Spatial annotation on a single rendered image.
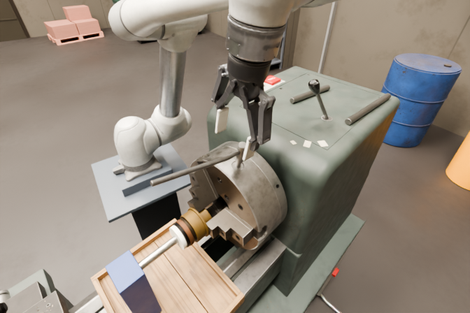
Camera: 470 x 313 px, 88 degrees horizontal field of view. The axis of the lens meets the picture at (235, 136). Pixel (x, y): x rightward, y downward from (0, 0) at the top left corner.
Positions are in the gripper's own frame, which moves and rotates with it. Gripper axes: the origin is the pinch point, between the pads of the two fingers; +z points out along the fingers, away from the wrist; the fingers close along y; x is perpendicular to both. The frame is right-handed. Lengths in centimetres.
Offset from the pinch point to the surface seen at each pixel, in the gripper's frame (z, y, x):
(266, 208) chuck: 18.2, 12.4, 3.9
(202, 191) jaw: 21.5, -3.2, -5.6
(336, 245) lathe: 76, 32, 52
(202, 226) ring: 25.1, 4.1, -10.4
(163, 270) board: 48, 0, -22
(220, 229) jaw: 25.1, 7.6, -7.0
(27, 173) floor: 177, -193, -71
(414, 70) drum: 53, -15, 238
